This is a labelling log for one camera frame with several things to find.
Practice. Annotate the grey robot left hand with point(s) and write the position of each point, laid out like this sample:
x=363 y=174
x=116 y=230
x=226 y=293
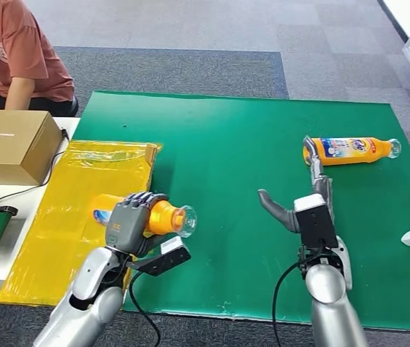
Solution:
x=128 y=225

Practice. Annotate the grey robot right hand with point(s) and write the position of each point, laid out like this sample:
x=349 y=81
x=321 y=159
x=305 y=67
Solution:
x=316 y=179

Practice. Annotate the orange bottle with white label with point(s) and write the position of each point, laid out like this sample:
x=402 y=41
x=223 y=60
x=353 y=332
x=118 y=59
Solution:
x=163 y=218

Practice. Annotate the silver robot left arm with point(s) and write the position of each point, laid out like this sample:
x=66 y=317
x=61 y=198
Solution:
x=85 y=301

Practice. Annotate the orange bottle with blue label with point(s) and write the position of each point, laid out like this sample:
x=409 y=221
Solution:
x=352 y=150

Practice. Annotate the yellow plastic bag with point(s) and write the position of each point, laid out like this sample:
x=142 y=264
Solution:
x=67 y=191

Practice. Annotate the green mat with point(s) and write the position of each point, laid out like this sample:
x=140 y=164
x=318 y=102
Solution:
x=233 y=158

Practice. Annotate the black stool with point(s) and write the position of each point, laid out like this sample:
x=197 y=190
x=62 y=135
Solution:
x=73 y=106

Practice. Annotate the white side table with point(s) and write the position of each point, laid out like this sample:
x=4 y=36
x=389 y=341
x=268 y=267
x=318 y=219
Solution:
x=16 y=215

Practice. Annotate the brown cardboard box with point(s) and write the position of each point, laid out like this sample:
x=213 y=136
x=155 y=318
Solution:
x=11 y=146

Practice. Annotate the person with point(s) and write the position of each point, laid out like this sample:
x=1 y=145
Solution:
x=16 y=52

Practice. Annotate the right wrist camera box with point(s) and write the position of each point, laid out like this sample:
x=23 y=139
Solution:
x=315 y=222

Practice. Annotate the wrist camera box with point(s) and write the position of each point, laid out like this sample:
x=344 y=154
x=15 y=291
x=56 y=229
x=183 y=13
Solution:
x=315 y=222
x=164 y=256

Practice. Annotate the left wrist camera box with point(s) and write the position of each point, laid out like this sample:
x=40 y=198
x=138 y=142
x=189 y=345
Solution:
x=164 y=256

